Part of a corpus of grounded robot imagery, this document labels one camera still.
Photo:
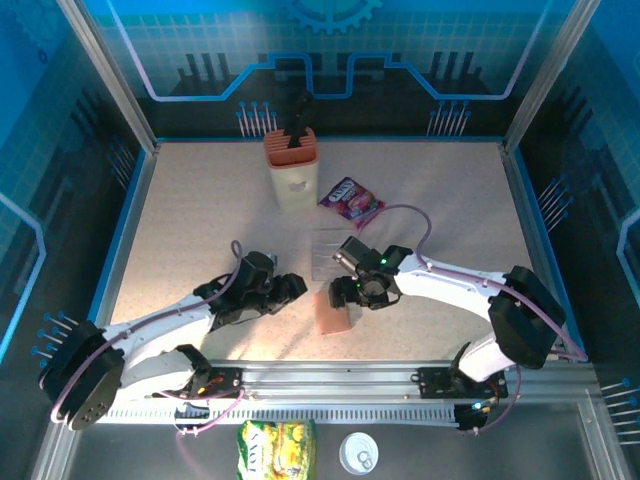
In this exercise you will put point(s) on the orange card holder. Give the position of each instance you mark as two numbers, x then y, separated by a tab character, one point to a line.
332	322

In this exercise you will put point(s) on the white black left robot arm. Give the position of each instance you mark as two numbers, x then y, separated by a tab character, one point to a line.
150	335

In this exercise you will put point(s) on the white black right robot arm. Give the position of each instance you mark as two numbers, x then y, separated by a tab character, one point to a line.
450	290

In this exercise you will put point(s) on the clear plastic tray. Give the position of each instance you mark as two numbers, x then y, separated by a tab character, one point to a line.
324	250

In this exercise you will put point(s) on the purple candy bag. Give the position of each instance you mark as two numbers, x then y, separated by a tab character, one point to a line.
352	202

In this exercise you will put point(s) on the beige knife block orange top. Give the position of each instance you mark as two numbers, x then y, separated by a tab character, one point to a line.
295	185

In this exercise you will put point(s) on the yellow green snack bag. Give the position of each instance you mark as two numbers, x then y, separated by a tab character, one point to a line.
275	450

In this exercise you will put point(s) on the white tin can lid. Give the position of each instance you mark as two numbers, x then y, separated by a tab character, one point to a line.
352	447

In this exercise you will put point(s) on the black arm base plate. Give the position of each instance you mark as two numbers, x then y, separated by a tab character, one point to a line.
430	385
227	380

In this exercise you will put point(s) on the aluminium mounting rail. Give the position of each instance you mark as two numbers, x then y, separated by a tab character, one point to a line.
325	380

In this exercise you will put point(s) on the aluminium side rail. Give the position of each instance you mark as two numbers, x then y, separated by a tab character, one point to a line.
530	225
131	225

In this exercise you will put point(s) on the aluminium frame post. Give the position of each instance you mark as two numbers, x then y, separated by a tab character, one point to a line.
110	75
550	75

